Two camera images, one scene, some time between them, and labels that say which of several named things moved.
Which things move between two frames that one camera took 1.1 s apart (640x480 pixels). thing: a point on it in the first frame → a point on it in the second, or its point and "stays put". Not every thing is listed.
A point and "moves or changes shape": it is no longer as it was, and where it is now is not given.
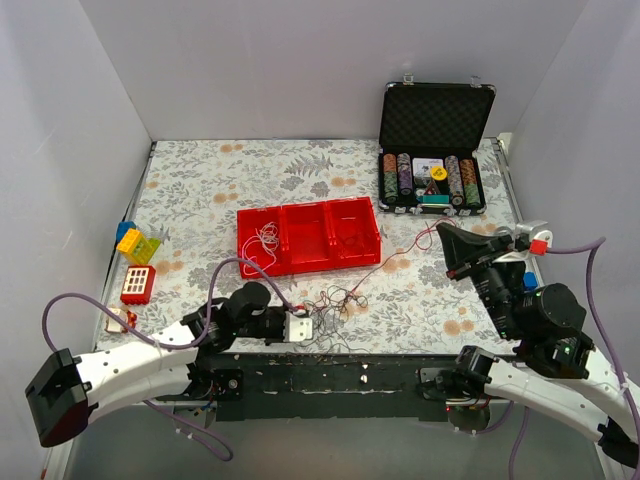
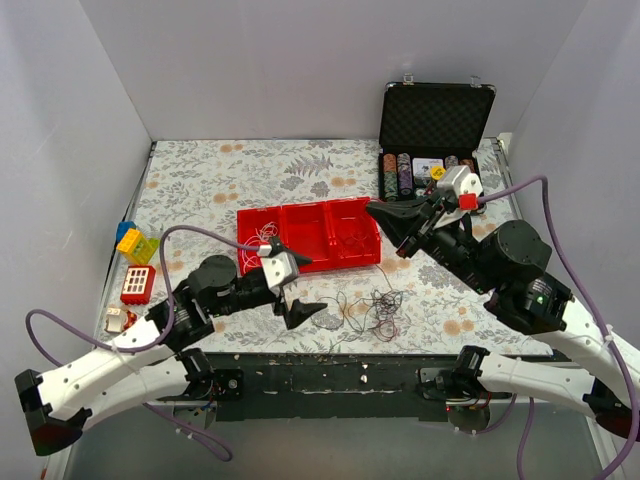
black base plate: [337, 387] stays put
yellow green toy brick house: [136, 248] stays put
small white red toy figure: [115, 326] stays put
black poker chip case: [429, 136] stays put
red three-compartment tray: [304, 237] stays put
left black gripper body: [279, 326] → [279, 293]
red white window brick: [139, 284] stays put
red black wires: [329, 310] → [375, 314]
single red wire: [422, 240] moves or changes shape
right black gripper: [476, 265] → [417, 228]
